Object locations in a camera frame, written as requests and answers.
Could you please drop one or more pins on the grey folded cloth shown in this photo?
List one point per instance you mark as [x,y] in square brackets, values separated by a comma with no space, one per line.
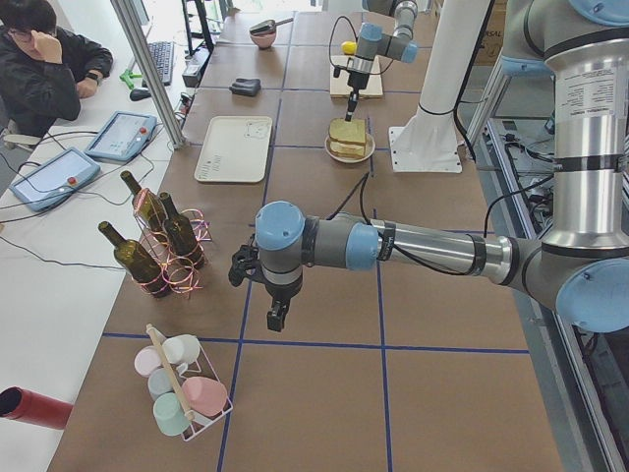
[246,87]

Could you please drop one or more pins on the red cylinder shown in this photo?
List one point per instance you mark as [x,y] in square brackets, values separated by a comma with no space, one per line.
[30,407]

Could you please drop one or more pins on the teach pendant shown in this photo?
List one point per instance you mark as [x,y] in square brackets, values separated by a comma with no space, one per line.
[54,181]
[122,137]

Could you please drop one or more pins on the far teach pendant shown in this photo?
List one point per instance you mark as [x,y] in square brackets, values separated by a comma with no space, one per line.
[122,137]

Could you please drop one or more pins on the copper wire bottle rack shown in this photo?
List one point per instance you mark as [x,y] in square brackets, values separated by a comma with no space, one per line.
[182,277]

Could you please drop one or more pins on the pink bowl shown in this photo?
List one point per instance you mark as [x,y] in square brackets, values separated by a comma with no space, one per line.
[263,37]

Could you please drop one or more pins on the green wine bottle front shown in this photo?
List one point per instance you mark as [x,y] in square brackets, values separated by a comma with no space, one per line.
[137,261]

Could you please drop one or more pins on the aluminium frame post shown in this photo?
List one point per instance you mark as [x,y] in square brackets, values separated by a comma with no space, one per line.
[133,31]

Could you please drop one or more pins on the green wine bottle back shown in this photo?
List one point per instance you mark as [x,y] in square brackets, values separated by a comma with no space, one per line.
[148,209]

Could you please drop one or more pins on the black keyboard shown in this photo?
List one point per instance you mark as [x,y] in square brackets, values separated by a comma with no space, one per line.
[162,54]

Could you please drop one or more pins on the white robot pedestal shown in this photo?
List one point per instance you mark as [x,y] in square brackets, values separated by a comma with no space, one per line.
[428,142]

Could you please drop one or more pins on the light pink cup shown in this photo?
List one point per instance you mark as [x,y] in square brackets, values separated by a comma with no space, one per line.
[147,361]

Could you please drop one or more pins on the bread slice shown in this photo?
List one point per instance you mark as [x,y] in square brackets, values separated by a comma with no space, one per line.
[350,132]
[347,153]

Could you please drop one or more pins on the grey cup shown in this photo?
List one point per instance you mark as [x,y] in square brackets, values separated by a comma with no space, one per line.
[158,383]

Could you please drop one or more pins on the wooden cutting board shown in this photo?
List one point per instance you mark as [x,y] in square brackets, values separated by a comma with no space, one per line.
[338,86]

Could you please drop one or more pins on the mint green cup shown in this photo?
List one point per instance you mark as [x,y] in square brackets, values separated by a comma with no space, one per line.
[169,415]

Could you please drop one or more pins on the salmon pink cup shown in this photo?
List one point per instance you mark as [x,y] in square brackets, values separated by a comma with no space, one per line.
[206,396]

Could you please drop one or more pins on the black computer mouse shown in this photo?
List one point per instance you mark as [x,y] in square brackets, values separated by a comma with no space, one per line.
[138,94]

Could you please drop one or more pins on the white round plate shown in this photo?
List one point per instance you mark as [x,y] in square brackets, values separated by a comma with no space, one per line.
[370,147]

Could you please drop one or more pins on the white wire cup rack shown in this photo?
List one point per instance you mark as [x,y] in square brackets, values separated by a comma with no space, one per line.
[178,374]

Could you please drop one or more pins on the green wine bottle middle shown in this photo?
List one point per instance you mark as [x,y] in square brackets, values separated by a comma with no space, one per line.
[180,233]

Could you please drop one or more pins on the seated person in black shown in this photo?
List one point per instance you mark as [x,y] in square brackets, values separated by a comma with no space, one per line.
[45,70]

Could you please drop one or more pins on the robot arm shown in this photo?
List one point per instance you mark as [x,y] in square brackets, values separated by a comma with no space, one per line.
[373,41]
[579,268]

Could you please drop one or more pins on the cream bear tray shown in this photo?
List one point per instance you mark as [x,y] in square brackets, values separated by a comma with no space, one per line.
[234,150]

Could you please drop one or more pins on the white cup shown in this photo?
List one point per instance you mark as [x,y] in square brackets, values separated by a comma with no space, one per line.
[183,348]

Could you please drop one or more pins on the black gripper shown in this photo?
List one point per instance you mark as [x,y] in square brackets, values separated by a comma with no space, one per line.
[280,293]
[356,80]

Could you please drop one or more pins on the yellow lemon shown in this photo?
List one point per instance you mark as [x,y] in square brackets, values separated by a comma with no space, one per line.
[349,47]

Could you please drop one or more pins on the green wine bottle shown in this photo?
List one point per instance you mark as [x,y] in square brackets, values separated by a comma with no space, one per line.
[137,261]
[148,209]
[180,233]

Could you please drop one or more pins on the bread slice on plate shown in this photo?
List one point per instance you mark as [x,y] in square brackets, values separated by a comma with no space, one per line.
[347,153]

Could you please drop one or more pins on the green tool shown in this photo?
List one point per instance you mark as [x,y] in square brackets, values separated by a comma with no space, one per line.
[128,77]

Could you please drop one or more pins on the near teach pendant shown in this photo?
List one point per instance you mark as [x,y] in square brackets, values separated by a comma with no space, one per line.
[54,181]

